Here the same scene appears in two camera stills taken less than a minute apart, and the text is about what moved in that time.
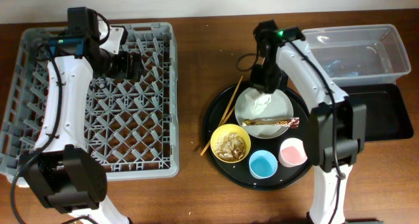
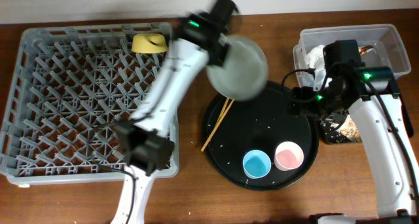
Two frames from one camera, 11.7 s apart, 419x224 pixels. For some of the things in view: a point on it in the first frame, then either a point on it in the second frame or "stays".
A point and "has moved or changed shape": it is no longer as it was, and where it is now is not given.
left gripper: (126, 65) → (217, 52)
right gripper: (266, 85) → (298, 99)
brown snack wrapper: (291, 123) → (363, 50)
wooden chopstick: (231, 100) → (224, 106)
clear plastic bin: (355, 56) stays
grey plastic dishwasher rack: (132, 124) stays
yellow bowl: (230, 143) → (149, 43)
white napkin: (260, 101) has moved or changed shape
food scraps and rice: (230, 147) has moved or changed shape
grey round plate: (279, 107) → (245, 71)
